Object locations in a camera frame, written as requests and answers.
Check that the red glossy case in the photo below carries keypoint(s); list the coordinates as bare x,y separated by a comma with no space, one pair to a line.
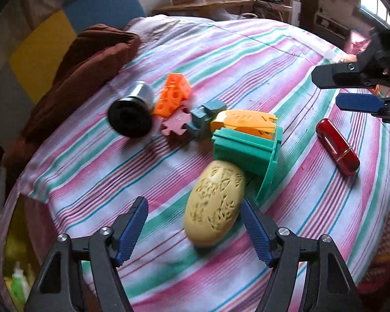
338,146

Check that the wooden desk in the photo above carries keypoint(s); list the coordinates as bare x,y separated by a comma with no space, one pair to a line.
208,5

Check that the yellow carved egg-shaped case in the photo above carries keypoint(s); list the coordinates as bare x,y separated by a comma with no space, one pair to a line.
214,201

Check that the striped bedsheet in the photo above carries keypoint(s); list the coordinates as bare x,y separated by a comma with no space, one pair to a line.
247,58

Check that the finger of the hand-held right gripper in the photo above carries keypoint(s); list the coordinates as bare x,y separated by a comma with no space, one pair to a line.
338,75
357,101

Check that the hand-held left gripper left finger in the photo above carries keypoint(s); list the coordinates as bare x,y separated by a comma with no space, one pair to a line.
133,230

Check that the green ribbed holder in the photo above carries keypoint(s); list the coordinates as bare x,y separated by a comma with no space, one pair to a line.
243,152

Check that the orange-yellow carved case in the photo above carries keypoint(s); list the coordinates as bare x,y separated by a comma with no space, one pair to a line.
243,120

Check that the teal puzzle piece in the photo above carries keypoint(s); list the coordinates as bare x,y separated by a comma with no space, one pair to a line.
200,122

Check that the window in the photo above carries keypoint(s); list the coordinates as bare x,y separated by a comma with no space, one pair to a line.
377,5

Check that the blue headboard panel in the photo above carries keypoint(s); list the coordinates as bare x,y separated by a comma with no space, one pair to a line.
107,3

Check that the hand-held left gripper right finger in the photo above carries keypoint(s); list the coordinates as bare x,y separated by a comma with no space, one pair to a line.
256,230

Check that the yellow headboard panel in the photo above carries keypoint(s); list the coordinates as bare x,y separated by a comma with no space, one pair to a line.
39,48

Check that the brown blanket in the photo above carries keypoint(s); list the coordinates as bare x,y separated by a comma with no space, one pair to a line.
81,71

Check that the orange block toy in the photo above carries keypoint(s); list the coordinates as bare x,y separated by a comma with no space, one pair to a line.
174,96

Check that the pink puzzle piece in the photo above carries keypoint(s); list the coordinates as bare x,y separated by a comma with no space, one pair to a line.
174,125

